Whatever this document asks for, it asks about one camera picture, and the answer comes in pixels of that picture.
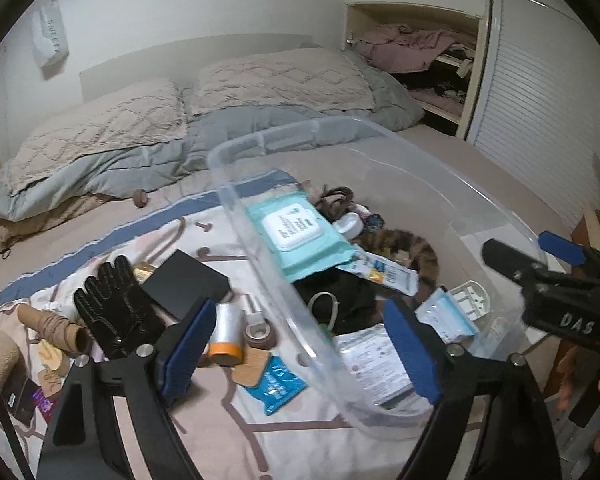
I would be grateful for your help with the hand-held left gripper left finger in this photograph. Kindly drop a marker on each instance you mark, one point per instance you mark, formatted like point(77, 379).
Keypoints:
point(190, 355)

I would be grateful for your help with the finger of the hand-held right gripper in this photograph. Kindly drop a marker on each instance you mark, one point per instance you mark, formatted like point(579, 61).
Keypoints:
point(510, 262)
point(562, 249)

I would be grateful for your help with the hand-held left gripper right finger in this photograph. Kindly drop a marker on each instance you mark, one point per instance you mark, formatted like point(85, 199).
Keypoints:
point(412, 355)

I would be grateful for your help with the clear plastic storage bin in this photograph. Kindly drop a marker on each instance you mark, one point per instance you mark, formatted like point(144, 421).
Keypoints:
point(260, 140)

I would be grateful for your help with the white paper packet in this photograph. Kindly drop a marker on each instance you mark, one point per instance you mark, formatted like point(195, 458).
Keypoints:
point(375, 365)

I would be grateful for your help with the silver roll, orange end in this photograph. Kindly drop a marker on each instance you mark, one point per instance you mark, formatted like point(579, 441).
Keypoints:
point(227, 330)

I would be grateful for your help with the blue face mask packet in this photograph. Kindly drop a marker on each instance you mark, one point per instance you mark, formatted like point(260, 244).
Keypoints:
point(445, 315)

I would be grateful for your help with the white plastic rack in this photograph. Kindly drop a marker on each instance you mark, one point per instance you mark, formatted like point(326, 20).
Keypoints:
point(470, 302)

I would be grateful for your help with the tan cork piece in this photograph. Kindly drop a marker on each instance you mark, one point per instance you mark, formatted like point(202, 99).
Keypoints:
point(250, 367)

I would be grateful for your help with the brown tape roll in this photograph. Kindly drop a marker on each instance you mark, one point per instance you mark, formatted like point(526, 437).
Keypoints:
point(257, 335)

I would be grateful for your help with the flat black box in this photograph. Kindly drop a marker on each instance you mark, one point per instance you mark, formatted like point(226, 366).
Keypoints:
point(185, 280)

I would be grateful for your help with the white blue strip packet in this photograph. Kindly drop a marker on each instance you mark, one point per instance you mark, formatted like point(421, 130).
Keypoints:
point(387, 272)

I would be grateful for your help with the black glove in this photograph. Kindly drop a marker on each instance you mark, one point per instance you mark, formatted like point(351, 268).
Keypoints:
point(115, 310)

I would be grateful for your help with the black cloth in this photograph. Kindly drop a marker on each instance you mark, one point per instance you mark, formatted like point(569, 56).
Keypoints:
point(340, 300)

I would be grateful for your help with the small blue sachet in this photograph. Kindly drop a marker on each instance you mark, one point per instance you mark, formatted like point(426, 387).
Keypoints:
point(280, 385)

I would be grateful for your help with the small gold packet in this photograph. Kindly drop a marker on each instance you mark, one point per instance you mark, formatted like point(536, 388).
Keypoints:
point(142, 272)

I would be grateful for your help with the mottled brown furry scrunchie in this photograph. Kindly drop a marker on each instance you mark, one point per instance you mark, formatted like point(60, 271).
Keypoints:
point(410, 252)

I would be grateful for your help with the printed blanket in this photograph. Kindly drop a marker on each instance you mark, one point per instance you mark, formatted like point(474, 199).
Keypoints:
point(260, 440)

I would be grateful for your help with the oval wooden block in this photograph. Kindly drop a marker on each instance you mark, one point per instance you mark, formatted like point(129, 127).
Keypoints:
point(52, 357)

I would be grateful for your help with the square brown wooden box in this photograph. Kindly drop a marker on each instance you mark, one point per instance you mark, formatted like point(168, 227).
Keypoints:
point(52, 382)

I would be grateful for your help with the white louvered door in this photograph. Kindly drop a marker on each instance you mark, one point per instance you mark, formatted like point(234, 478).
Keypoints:
point(540, 110)

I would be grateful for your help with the colourful small scrunchie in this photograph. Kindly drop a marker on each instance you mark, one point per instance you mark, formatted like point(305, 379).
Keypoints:
point(373, 217)

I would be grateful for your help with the white round case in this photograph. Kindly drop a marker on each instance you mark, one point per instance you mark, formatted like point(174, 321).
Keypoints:
point(350, 223)

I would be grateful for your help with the teal wet wipes pack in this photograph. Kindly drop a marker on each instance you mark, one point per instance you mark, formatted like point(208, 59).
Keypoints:
point(290, 225)

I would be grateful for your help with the small brown roll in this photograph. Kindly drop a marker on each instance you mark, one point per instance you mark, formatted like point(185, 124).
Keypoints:
point(140, 198)

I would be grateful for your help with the cardboard tube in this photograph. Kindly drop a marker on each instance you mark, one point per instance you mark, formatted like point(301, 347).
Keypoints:
point(30, 316)

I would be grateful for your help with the small glossy black box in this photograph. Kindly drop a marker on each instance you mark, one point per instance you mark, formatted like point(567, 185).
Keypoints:
point(20, 400)

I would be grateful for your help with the fluffy beige handbag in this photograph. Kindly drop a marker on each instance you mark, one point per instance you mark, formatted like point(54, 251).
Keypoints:
point(0, 360)

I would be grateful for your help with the grey blue duvet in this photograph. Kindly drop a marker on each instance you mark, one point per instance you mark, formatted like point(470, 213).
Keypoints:
point(130, 165)

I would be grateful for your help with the dark clothes pile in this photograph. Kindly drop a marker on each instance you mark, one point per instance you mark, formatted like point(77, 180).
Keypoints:
point(430, 80)

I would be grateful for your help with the beige fleece blanket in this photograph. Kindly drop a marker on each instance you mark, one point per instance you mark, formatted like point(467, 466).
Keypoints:
point(40, 217)

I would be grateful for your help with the pink clothes pile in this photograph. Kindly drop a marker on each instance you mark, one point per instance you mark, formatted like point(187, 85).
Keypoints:
point(405, 45)

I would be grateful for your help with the beige textured pillow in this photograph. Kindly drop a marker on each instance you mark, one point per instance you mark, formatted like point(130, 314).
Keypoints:
point(105, 125)
point(280, 80)

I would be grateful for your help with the cream closet shelf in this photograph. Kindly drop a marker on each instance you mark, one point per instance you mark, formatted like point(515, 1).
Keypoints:
point(352, 20)

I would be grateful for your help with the white hanging bag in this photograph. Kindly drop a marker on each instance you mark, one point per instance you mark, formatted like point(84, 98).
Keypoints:
point(50, 40)

